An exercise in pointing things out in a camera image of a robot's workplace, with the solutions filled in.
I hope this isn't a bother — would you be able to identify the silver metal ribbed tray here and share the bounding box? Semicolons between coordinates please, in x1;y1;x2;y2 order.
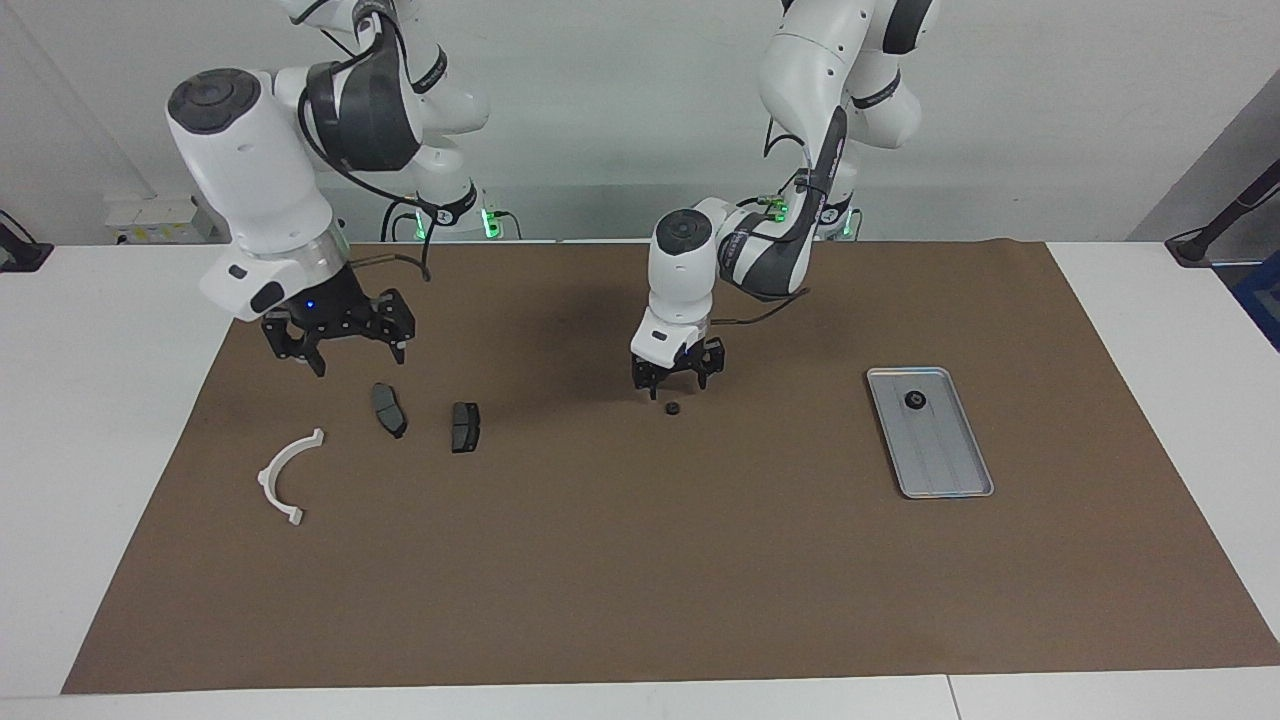
866;367;995;499

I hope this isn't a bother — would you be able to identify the long curved brake pad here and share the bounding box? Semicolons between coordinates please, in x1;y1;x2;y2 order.
371;383;408;439

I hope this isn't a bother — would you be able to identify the brown table mat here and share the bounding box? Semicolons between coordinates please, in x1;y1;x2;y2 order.
62;238;1280;695

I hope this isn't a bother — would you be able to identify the white power strip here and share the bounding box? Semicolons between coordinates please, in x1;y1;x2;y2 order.
105;197;216;246

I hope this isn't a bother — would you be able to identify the small black stand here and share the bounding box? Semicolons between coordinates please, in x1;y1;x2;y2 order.
0;208;53;273

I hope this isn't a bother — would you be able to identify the tall black stand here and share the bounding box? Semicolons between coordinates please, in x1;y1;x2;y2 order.
1165;158;1280;266

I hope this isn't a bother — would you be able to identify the blue box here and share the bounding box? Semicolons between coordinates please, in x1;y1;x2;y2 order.
1232;250;1280;353

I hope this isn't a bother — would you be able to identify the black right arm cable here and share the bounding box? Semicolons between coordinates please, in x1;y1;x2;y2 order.
295;0;436;283

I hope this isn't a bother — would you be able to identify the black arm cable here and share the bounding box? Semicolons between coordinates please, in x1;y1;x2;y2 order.
295;0;436;283
708;115;851;327

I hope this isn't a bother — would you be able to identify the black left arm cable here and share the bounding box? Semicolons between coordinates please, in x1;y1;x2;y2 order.
708;115;851;327

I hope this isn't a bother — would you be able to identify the white half-ring bracket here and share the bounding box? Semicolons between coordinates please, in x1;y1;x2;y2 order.
257;428;326;527

